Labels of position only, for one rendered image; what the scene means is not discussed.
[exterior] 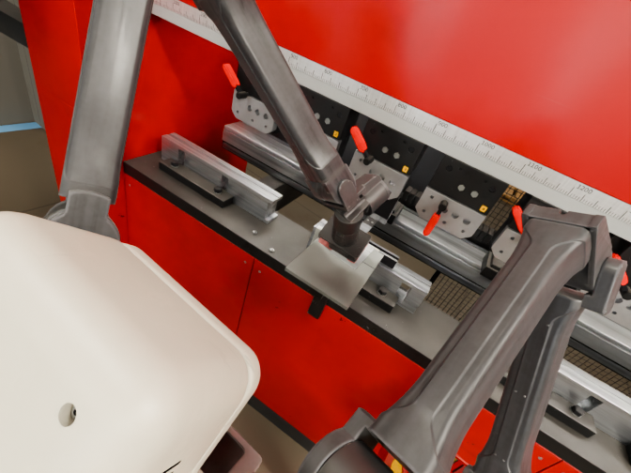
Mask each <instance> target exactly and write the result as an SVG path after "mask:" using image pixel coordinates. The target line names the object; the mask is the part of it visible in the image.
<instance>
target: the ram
mask: <svg viewBox="0 0 631 473"><path fill-rule="evenodd" d="M255 2H256V3H257V5H258V7H259V9H260V11H261V13H262V15H263V17H264V19H265V21H266V23H267V25H268V27H269V30H270V32H271V33H272V35H273V37H274V38H275V40H276V42H277V44H278V46H280V47H282V48H284V49H287V50H289V51H290V52H292V53H296V54H298V55H300V56H302V57H305V58H307V59H309V60H311V61H313V62H316V63H317V64H319V65H321V66H323V67H326V68H328V69H331V70H333V71H336V72H338V73H340V74H342V75H344V76H347V77H348V78H350V79H352V80H354V81H357V82H359V83H361V84H364V85H367V86H369V87H371V88H373V89H376V90H377V91H379V92H381V93H383V94H386V95H388V96H390V97H392V98H394V99H398V100H400V101H402V102H404V103H406V104H408V105H410V106H412V107H414V108H417V109H419V110H421V111H423V112H425V113H428V114H431V115H432V116H434V117H437V118H439V119H441V120H443V121H446V122H448V123H450V124H452V125H454V126H457V127H459V128H460V129H462V130H466V131H468V132H470V133H472V134H474V135H477V136H479V137H481V138H483V139H485V140H487V141H489V142H491V143H493V144H495V145H499V146H501V147H503V148H505V149H508V150H510V151H512V152H514V153H516V154H518V155H520V156H522V157H524V158H527V159H529V160H532V161H534V162H537V163H539V164H541V165H543V166H545V167H547V168H549V169H551V170H553V171H555V172H558V173H560V174H562V175H565V176H568V177H570V178H572V179H574V180H576V181H578V182H580V183H582V184H584V185H587V186H589V187H591V188H593V189H595V190H598V191H601V192H603V193H604V194H607V195H609V196H611V197H613V198H615V199H618V200H620V201H622V202H624V203H626V204H629V205H631V0H255ZM151 13H152V14H154V15H156V16H159V17H161V18H163V19H165V20H166V21H168V22H170V23H173V24H175V25H177V26H180V27H182V28H184V29H186V30H188V31H190V32H192V33H194V34H195V35H197V36H199V37H202V38H205V39H207V40H209V41H211V42H213V43H215V44H217V45H219V46H221V47H224V48H225V49H227V50H229V51H231V49H230V47H229V46H228V44H227V43H226V41H225V39H224V38H223V36H222V34H220V33H218V32H216V31H214V30H211V29H209V28H207V27H205V26H204V25H202V24H200V23H196V22H194V21H192V20H190V19H188V18H186V17H183V16H181V15H179V14H177V13H175V12H174V11H171V10H169V9H167V8H164V7H162V6H160V5H157V4H155V3H153V7H152V11H151ZM231 52H232V51H231ZM289 67H290V66H289ZM290 69H291V71H292V72H293V74H294V76H295V78H296V80H297V82H298V84H301V85H303V86H305V87H307V88H310V89H312V90H314V91H315V92H317V93H319V94H321V95H323V96H325V97H327V98H329V99H333V100H335V101H337V102H339V103H341V104H343V105H345V106H346V107H348V108H350V109H353V110H355V111H357V112H359V113H361V114H364V115H366V116H368V117H370V118H372V119H375V120H376V121H378V122H380V123H382V124H384V125H386V126H388V127H390V128H392V129H394V130H398V131H400V132H402V133H404V134H406V135H407V136H409V137H411V138H413V139H415V140H418V141H420V142H422V143H424V144H426V145H429V146H431V147H433V148H435V149H436V150H439V151H441V152H443V153H445V154H447V155H449V156H451V157H453V158H455V159H457V160H461V161H463V162H465V163H466V164H468V165H470V166H472V167H474V168H476V169H478V170H480V171H483V172H485V173H487V174H489V175H492V176H494V177H495V178H497V179H499V180H501V181H504V182H506V183H508V184H510V185H512V186H514V187H516V188H518V189H520V190H522V191H525V192H527V193H529V194H531V195H533V196H535V197H537V198H539V199H541V200H543V201H545V202H548V203H550V204H552V205H554V206H556V207H558V208H560V209H562V210H564V211H566V212H568V211H574V212H580V213H586V214H592V215H596V214H597V215H603V216H606V218H607V223H608V231H609V232H610V233H612V234H614V235H616V236H618V237H621V238H623V239H625V240H627V241H629V242H631V225H630V224H628V223H626V222H624V221H620V220H618V219H616V218H614V217H612V216H610V215H609V214H606V213H604V212H602V211H600V210H598V209H596V208H594V207H591V206H588V205H586V204H584V203H582V202H580V201H578V200H576V199H574V198H572V197H570V196H568V195H566V194H563V193H561V192H559V191H556V190H554V189H552V188H550V187H548V186H546V185H544V184H542V183H540V182H538V181H535V180H533V179H531V178H529V177H527V176H525V175H522V174H520V173H518V172H516V171H514V170H512V169H510V168H507V167H505V166H503V165H501V164H499V163H497V162H495V161H493V160H490V159H488V158H486V157H484V156H482V155H479V154H477V153H475V152H473V151H471V150H469V149H467V148H465V147H463V146H461V145H458V144H456V143H454V142H451V141H449V140H447V139H445V138H443V137H441V136H439V135H437V134H435V133H433V132H431V131H429V130H426V129H423V128H421V127H419V126H417V125H415V124H413V123H411V122H408V121H407V120H405V119H403V118H401V117H399V116H397V115H394V114H391V113H389V112H387V111H385V110H383V109H380V108H378V107H377V106H375V105H373V104H371V103H369V102H366V101H364V100H362V99H359V98H357V97H355V96H352V95H350V94H348V93H347V92H345V91H343V90H341V89H338V88H336V87H334V86H332V85H330V84H327V83H324V82H322V81H320V80H318V79H317V78H315V77H313V76H310V75H308V74H306V73H304V72H302V71H300V70H298V69H294V68H292V67H290Z"/></svg>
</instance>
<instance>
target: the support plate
mask: <svg viewBox="0 0 631 473"><path fill-rule="evenodd" d="M318 240H319V238H318V239H316V240H315V241H314V242H313V243H312V244H311V245H310V246H309V247H308V248H307V249H305V250H304V251H303V252H302V253H301V254H300V255H299V256H298V257H297V258H296V259H294V260H293V261H292V262H291V263H290V264H289V265H288V266H287V267H286V268H285V271H287V272H288V273H290V274H291V275H293V276H294V277H296V278H297V279H299V280H300V281H302V282H304V283H306V284H307V285H309V286H310V287H312V288H313V289H315V290H316V291H317V292H318V293H320V294H322V295H323V296H325V297H326V298H328V299H330V300H331V301H333V302H334V303H336V304H338V305H339V306H341V307H342V308H344V309H345V310H347V309H348V307H349V306H350V304H351V303H352V301H353V300H354V298H355V297H356V296H357V295H358V294H359V292H360V291H361V289H362V287H363V286H364V284H365V283H366V281H367V280H368V278H369V277H370V276H371V274H372V273H373V271H374V268H376V267H377V265H378V263H379V262H380V260H381V259H382V257H383V256H384V254H382V253H380V252H378V251H376V250H373V251H372V252H371V253H370V254H369V255H368V256H367V257H366V258H365V259H364V260H363V261H362V262H361V264H360V265H359V266H358V267H357V268H356V269H354V268H353V267H351V266H349V265H348V264H347V263H345V262H344V261H342V260H341V259H339V258H338V257H336V256H335V255H333V254H332V253H330V249H328V248H327V247H325V246H324V245H322V244H321V243H319V242H318ZM363 262H364V263H363ZM365 263H366V264H367V265H369V266H371V267H369V266H367V265H366V264H365ZM372 267H373V268H372Z"/></svg>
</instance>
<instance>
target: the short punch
mask: <svg viewBox="0 0 631 473"><path fill-rule="evenodd" d="M399 198H400V195H399V196H398V197H397V198H396V199H390V200H388V199H387V200H386V201H385V202H384V203H383V204H382V205H381V206H380V207H379V208H378V209H377V210H376V211H375V212H374V213H373V214H371V215H370V217H372V218H373V219H375V220H377V221H380V222H381V223H383V224H386V222H387V220H388V218H389V217H390V216H391V214H392V211H393V209H394V208H395V206H396V204H397V202H398V200H399Z"/></svg>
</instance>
